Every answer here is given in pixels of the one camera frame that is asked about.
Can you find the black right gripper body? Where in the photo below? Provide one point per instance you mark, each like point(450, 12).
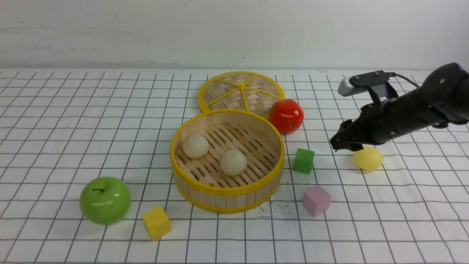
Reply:
point(379, 124)

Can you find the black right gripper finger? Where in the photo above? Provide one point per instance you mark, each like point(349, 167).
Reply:
point(345, 140)

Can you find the yellow bun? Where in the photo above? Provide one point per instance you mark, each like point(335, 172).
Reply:
point(369, 158)

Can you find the beige bun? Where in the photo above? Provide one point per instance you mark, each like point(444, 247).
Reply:
point(233, 162)

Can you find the white bun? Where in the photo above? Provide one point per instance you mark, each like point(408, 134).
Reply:
point(195, 146)

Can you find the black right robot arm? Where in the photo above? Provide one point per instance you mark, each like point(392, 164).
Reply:
point(442, 99)

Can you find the woven bamboo steamer lid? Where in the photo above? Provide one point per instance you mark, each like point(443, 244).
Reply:
point(240, 90)

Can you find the bamboo steamer tray yellow rim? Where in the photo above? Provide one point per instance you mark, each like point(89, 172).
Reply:
point(202, 182)

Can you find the green foam cube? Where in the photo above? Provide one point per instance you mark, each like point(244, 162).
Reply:
point(303, 161)

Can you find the red tomato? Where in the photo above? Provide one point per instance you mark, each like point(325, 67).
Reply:
point(286, 116)

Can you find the pink foam cube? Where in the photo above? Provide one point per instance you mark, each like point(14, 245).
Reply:
point(316, 200)

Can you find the white grid tablecloth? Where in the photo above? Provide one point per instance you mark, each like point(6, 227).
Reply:
point(61, 129)

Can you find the yellow foam cube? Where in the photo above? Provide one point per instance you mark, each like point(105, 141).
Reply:
point(157, 223)

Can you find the green apple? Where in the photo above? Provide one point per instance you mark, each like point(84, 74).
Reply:
point(105, 200)

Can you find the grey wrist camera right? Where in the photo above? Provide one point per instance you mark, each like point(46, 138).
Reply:
point(376, 83)

